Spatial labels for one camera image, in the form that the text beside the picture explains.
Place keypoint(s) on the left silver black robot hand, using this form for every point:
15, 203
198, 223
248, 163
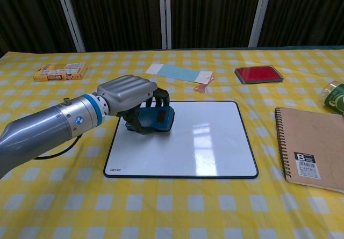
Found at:
129, 96

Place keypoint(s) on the blue whiteboard eraser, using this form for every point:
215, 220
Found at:
154, 118

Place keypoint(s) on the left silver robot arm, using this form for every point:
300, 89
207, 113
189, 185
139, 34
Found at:
45, 131

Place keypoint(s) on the small white whiteboard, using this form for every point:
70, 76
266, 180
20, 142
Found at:
185, 145

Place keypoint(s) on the blue white bookmark with tassel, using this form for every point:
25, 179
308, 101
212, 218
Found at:
180, 73

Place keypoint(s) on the yellow cardboard box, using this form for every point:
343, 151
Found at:
61, 71

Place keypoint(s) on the yellow white checkered tablecloth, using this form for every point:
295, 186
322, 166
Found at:
172, 204

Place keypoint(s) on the red ink stamp pad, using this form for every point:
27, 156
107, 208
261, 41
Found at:
258, 74

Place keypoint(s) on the brown spiral notebook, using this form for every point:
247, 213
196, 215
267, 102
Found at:
314, 147

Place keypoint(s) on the green label plastic bottle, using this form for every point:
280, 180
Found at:
334, 98

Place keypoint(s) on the white partition frame post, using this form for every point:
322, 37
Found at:
260, 13
165, 14
70, 16

